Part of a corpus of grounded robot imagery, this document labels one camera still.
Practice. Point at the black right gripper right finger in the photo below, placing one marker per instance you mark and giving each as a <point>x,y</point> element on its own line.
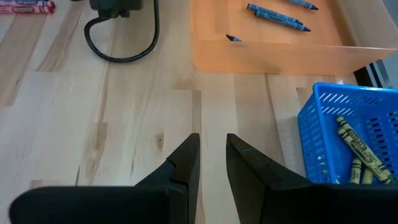
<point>280,205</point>

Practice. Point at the orange translucent plastic bin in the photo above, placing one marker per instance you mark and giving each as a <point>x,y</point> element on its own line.
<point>248,57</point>

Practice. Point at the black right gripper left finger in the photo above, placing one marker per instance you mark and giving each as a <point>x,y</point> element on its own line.
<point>174,199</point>

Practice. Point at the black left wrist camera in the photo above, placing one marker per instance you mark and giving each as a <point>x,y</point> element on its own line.
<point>115,6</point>

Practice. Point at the blue crayon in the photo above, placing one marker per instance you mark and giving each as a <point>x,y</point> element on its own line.
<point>233,38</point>
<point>273,13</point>
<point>303,3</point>
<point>283,21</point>

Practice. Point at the yellow-green crayon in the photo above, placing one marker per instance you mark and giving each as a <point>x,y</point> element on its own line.
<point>363,152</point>

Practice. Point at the blue plastic mesh basket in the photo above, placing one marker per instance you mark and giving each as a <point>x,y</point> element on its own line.
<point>317,140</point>

